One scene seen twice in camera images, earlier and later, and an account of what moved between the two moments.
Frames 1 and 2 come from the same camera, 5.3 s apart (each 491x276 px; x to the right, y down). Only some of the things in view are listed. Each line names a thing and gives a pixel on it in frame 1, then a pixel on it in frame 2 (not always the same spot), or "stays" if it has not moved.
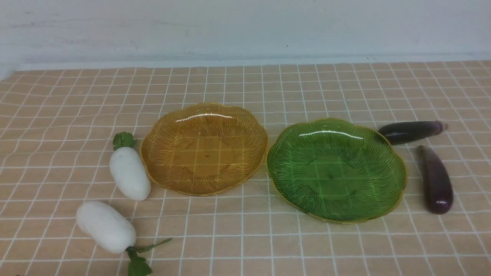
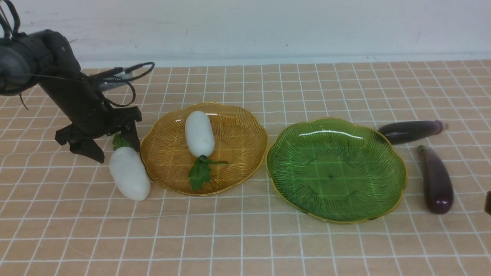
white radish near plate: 128,168 stays
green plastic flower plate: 335,170 stays
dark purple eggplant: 439,190 stays
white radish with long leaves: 112,231 → 200,139
